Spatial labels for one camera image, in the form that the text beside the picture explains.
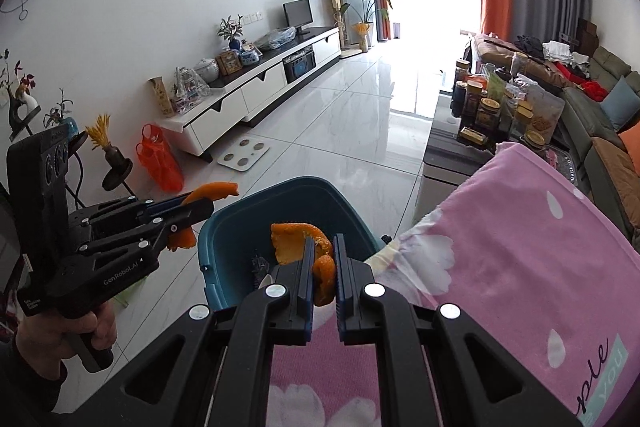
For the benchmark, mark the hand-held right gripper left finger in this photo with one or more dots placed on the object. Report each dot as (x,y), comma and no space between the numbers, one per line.
(307,267)

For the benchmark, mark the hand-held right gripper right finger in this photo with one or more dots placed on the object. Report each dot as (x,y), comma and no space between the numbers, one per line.
(340,267)

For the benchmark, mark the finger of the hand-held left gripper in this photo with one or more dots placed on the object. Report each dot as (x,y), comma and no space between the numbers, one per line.
(190,214)
(170,206)

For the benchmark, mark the orange peel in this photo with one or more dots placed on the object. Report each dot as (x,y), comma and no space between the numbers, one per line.
(290,242)
(215,191)

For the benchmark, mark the clear plastic wrapper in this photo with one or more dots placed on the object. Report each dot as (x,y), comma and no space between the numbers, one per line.
(260,267)

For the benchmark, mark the teal plastic bin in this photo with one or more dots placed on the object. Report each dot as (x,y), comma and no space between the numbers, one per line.
(240,217)

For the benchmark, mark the person's left forearm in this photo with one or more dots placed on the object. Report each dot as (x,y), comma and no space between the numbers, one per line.
(20,389)

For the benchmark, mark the person's left hand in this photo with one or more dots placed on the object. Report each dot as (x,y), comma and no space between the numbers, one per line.
(45,347)

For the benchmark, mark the orange mesh bag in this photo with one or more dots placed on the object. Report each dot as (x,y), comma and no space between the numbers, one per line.
(160,162)

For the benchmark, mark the black metal plant stand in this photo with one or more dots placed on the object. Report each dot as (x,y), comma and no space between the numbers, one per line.
(117,172)

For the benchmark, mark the yellow wheat in dark vase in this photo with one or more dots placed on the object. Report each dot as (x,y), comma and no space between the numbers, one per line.
(111,154)

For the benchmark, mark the white bathroom scale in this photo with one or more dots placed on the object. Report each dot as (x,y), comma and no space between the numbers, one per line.
(242,154)

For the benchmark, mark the brown patterned box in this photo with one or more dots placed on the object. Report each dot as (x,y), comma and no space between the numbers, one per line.
(162,99)

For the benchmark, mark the ship model in clear wrap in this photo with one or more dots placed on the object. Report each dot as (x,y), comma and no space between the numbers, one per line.
(190,92)

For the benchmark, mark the plant in teal vase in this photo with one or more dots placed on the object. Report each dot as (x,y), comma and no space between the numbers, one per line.
(72,127)

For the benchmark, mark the glass coffee table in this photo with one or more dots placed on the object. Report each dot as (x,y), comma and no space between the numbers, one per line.
(440,177)

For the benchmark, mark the white ceramic jar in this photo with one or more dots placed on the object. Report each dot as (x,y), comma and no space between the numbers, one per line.
(206,71)

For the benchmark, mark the white and black cabinet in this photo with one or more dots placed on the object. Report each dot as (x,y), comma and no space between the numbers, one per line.
(260,84)

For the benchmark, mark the pink floral blanket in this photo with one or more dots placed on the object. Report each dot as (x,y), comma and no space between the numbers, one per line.
(500,267)

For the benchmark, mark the blue and white porcelain jar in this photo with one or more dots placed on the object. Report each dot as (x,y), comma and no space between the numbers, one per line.
(250,55)

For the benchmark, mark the plant in blue vase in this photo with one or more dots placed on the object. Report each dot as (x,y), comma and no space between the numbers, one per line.
(232,32)

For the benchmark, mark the red leaf plant white vase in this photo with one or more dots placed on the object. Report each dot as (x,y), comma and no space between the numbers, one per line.
(22,89)

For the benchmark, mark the clear plastic bag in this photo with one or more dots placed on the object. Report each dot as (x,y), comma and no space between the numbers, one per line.
(275,38)

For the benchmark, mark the group of food jars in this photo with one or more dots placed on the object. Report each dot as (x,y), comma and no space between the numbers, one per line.
(492,107)

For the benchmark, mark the black monitor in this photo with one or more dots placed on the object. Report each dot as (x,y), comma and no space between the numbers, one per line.
(297,14)

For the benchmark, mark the tall leafy potted plant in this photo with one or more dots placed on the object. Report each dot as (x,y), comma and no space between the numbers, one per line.
(367,7)

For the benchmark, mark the white clothes pile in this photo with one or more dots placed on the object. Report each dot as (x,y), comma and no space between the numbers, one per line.
(560,51)

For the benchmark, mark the red cloth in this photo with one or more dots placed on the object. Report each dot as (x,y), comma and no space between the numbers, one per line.
(595,91)

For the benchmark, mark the orange cushion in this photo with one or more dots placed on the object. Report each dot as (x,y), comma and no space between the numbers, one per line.
(631,138)

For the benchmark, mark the blue-grey cushion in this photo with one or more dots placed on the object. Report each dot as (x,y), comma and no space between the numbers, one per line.
(620,104)

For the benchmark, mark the brown boxes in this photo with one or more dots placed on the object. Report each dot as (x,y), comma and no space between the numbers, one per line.
(586,31)

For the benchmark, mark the wooden picture frame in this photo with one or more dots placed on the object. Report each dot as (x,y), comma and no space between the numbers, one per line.
(229,63)

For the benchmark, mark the white wall sockets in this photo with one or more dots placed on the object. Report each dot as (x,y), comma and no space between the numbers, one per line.
(252,17)

